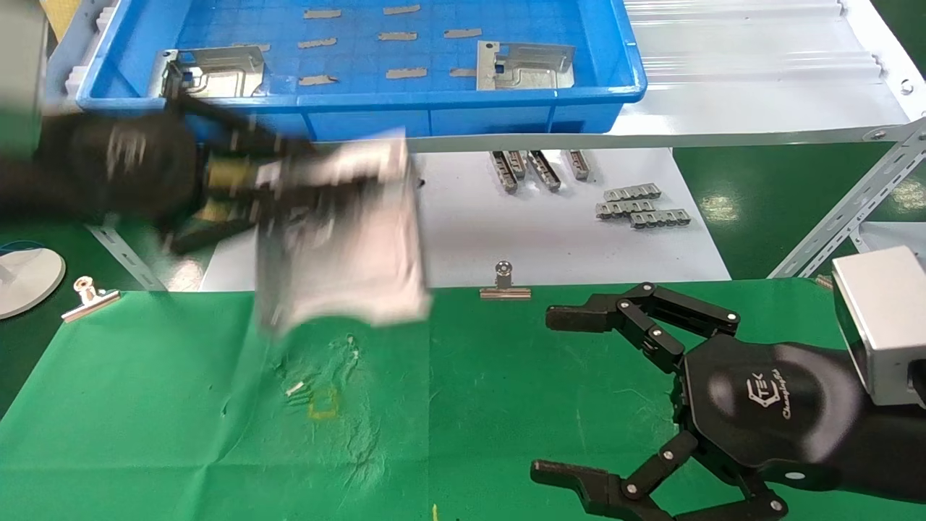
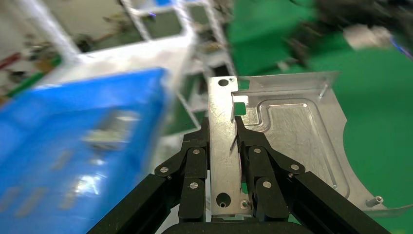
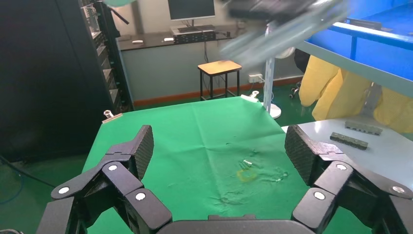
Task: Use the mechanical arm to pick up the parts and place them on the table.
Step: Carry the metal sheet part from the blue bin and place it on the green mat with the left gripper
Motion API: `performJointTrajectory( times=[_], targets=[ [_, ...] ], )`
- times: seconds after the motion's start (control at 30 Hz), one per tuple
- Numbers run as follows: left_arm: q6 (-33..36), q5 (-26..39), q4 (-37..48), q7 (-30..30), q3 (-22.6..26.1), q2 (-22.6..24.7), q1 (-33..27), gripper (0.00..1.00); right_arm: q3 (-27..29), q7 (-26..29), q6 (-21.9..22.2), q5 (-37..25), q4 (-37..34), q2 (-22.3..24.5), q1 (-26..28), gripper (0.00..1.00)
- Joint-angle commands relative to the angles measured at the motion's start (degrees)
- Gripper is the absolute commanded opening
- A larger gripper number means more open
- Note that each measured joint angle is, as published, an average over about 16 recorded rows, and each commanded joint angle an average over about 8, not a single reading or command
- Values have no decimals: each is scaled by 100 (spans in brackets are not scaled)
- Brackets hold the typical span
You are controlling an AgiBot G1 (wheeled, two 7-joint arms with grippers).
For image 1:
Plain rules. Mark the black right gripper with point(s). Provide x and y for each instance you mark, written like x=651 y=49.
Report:
x=781 y=412

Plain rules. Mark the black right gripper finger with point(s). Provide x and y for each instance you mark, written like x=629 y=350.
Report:
x=586 y=317
x=579 y=481

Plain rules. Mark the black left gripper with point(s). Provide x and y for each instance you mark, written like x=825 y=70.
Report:
x=123 y=166

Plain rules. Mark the stamped sheet metal part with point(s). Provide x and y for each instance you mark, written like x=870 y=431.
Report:
x=535 y=72
x=231 y=72
x=362 y=253

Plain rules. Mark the silver binder clip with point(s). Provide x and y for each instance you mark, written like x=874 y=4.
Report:
x=89 y=304
x=505 y=291

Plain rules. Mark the perforated steel angle brace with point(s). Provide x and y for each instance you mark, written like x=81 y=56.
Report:
x=137 y=264
x=832 y=224

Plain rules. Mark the grey tape strip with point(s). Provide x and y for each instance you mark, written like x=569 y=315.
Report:
x=401 y=9
x=463 y=72
x=397 y=35
x=406 y=72
x=463 y=32
x=317 y=43
x=323 y=13
x=319 y=80

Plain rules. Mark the green cloth mat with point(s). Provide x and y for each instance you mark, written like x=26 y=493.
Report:
x=448 y=405

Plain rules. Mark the small white scrap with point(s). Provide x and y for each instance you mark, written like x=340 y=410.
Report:
x=294 y=388

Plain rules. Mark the blue plastic tray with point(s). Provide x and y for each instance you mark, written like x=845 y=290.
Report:
x=506 y=116

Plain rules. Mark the white round base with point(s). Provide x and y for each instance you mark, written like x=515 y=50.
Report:
x=29 y=278

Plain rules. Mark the yellow foam sheet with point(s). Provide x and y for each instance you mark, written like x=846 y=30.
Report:
x=61 y=14

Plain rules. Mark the white corrugated plastic sheet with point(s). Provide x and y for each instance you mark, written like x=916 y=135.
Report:
x=723 y=43

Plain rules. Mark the grey slotted metal rail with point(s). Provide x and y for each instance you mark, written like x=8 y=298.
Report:
x=579 y=166
x=545 y=171
x=517 y=165
x=660 y=218
x=621 y=210
x=633 y=192
x=505 y=174

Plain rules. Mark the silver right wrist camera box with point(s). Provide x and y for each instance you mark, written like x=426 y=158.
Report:
x=882 y=325

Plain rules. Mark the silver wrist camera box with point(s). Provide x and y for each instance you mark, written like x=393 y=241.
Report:
x=22 y=72
x=882 y=325

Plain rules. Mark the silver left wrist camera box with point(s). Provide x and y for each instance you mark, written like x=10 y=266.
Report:
x=22 y=72

